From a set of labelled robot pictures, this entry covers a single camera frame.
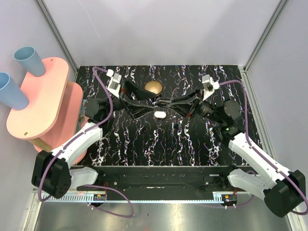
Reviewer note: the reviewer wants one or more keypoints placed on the rear light blue cup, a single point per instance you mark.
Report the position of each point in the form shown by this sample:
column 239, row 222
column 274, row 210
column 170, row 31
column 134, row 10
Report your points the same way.
column 29, row 59

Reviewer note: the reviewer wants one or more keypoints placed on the gold metal bowl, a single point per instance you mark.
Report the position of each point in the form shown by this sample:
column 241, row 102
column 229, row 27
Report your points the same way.
column 155, row 87

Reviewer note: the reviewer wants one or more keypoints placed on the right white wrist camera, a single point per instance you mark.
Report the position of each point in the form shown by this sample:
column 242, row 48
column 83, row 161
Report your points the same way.
column 209, row 86

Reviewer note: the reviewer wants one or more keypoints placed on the front light blue cup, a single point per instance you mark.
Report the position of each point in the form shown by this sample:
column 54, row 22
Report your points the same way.
column 10, row 94

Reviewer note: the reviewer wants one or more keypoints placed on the light blue cup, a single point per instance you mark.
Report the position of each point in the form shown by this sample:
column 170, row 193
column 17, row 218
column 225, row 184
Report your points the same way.
column 10, row 94
column 29, row 59

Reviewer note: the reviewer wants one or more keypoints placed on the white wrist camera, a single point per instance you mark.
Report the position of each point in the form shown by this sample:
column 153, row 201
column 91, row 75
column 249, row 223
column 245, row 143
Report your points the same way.
column 209, row 86
column 114, row 81

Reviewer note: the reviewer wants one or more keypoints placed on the white earbud charging case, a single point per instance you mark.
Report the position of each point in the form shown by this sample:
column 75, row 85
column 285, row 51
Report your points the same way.
column 160, row 114

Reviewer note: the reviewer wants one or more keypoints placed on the pink two-tier wooden shelf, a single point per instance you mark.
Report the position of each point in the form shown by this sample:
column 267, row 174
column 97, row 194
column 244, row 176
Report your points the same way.
column 51, row 117

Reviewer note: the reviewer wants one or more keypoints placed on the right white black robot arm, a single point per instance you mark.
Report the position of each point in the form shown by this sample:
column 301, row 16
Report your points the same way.
column 282, row 190

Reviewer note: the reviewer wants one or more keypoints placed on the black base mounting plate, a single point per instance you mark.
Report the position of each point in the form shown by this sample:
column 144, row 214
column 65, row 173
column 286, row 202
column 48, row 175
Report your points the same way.
column 160, row 184

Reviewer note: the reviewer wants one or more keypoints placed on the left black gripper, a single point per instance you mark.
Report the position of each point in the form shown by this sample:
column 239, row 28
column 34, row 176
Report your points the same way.
column 124, row 99

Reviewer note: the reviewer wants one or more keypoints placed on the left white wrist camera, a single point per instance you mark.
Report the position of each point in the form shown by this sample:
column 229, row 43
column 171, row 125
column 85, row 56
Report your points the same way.
column 114, row 81

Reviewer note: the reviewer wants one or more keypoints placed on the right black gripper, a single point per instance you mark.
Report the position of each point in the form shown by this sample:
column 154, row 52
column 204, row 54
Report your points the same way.
column 188, row 105

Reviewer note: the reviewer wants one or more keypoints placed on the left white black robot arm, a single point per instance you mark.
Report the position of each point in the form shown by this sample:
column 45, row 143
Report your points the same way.
column 52, row 169

